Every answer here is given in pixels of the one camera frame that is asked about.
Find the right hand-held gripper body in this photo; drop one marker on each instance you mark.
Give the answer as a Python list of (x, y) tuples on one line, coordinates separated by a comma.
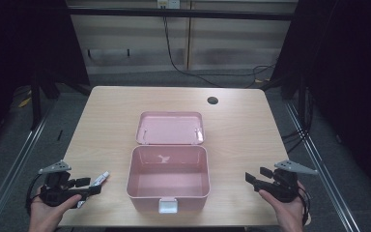
[(285, 188)]

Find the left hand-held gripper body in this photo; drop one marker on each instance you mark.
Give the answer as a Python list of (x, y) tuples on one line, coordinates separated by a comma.
[(56, 193)]

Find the white ointment tube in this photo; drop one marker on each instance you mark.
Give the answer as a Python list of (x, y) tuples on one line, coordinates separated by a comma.
[(101, 178)]

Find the pink storage box with lid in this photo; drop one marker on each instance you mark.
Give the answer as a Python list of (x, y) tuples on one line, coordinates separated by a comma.
[(167, 182)]

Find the person's left hand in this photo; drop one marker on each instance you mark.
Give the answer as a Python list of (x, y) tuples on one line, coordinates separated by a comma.
[(43, 217)]

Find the person's right hand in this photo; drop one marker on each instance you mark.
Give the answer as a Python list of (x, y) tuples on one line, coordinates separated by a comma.
[(288, 216)]

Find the small black stick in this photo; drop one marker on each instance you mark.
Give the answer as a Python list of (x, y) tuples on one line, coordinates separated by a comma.
[(60, 135)]

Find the black table grommet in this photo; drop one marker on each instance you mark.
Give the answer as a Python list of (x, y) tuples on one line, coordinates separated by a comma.
[(212, 100)]

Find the black stand leg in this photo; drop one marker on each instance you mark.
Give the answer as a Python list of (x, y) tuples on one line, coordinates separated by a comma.
[(36, 103)]

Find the yellow tape strip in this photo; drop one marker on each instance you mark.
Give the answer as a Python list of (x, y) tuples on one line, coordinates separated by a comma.
[(24, 102)]

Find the black curtain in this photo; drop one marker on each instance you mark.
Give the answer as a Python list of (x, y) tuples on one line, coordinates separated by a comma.
[(19, 48), (351, 80)]

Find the black horizontal bar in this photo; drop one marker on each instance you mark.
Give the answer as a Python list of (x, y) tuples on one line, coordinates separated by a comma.
[(180, 13)]

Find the metal floor rail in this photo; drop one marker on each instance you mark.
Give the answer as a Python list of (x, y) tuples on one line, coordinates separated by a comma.
[(16, 167), (322, 167)]

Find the white wall socket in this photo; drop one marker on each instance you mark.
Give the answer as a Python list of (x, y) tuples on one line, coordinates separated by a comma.
[(168, 4)]

